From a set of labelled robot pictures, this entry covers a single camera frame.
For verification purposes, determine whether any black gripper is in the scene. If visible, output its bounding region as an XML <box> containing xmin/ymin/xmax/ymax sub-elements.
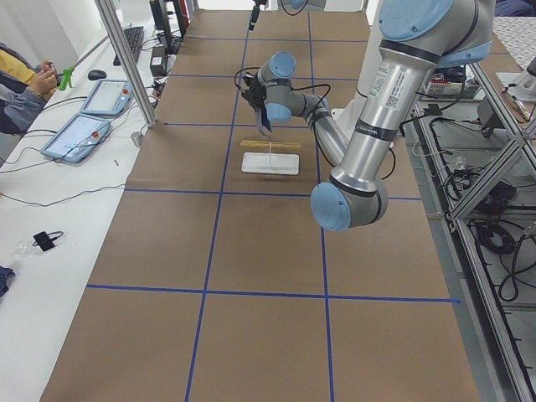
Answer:
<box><xmin>248</xmin><ymin>0</ymin><xmax>268</xmax><ymax>31</ymax></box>
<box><xmin>241</xmin><ymin>72</ymin><xmax>266</xmax><ymax>110</ymax></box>

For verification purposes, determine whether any grey blue towel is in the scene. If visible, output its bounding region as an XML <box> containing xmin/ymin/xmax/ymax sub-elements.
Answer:
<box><xmin>254</xmin><ymin>106</ymin><xmax>272</xmax><ymax>137</ymax></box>

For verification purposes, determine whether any wooden rack rod left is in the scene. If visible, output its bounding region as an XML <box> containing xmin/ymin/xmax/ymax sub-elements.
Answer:
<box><xmin>240</xmin><ymin>140</ymin><xmax>302</xmax><ymax>150</ymax></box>

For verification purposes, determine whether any black monitor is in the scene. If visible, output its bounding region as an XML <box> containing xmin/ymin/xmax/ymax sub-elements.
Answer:
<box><xmin>149</xmin><ymin>0</ymin><xmax>183</xmax><ymax>55</ymax></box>

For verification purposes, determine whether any black power box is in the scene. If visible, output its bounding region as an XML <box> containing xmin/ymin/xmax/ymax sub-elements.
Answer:
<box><xmin>150</xmin><ymin>44</ymin><xmax>168</xmax><ymax>77</ymax></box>

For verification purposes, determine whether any black keyboard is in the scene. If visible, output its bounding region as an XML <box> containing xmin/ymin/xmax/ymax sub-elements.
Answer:
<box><xmin>123</xmin><ymin>26</ymin><xmax>145</xmax><ymax>64</ymax></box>

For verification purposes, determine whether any teach pendant upper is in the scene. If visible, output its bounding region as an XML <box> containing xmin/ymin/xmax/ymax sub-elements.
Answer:
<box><xmin>80</xmin><ymin>79</ymin><xmax>131</xmax><ymax>117</ymax></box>

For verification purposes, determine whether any teach pendant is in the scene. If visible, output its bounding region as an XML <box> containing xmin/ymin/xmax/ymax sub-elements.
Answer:
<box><xmin>80</xmin><ymin>79</ymin><xmax>131</xmax><ymax>117</ymax></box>
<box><xmin>40</xmin><ymin>113</ymin><xmax>111</xmax><ymax>163</ymax></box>

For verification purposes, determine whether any black computer mouse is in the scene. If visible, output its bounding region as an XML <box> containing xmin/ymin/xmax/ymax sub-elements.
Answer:
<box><xmin>87</xmin><ymin>70</ymin><xmax>107</xmax><ymax>81</ymax></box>

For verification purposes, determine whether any teach pendant lower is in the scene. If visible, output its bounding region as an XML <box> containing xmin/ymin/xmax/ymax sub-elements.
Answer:
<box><xmin>40</xmin><ymin>113</ymin><xmax>111</xmax><ymax>163</ymax></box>

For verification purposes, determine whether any seated person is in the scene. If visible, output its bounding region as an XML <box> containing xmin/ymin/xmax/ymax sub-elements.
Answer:
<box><xmin>1</xmin><ymin>43</ymin><xmax>59</xmax><ymax>135</ymax></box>

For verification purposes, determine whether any white rack base plate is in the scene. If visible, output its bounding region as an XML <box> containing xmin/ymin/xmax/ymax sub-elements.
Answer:
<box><xmin>241</xmin><ymin>152</ymin><xmax>300</xmax><ymax>175</ymax></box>

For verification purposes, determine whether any aluminium frame post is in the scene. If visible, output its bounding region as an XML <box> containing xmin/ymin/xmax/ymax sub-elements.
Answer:
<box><xmin>95</xmin><ymin>0</ymin><xmax>156</xmax><ymax>128</ymax></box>

